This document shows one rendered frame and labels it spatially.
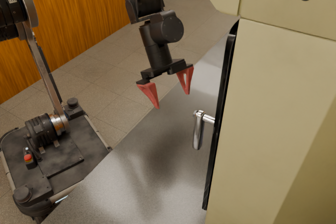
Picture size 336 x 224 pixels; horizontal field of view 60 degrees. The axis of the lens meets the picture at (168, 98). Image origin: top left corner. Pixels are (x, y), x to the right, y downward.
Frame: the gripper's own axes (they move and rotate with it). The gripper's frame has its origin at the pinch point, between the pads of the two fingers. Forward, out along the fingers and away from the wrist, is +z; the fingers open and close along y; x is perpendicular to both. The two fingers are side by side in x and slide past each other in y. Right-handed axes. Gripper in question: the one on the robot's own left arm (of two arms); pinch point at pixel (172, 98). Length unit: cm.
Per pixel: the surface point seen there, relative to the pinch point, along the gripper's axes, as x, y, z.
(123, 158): 3.8, -16.7, 10.2
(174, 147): -0.5, -3.9, 12.6
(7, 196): 123, -57, 50
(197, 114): -25.9, -10.1, -3.7
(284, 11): -46, -11, -17
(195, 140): -23.1, -10.2, 1.8
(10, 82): 199, -30, -7
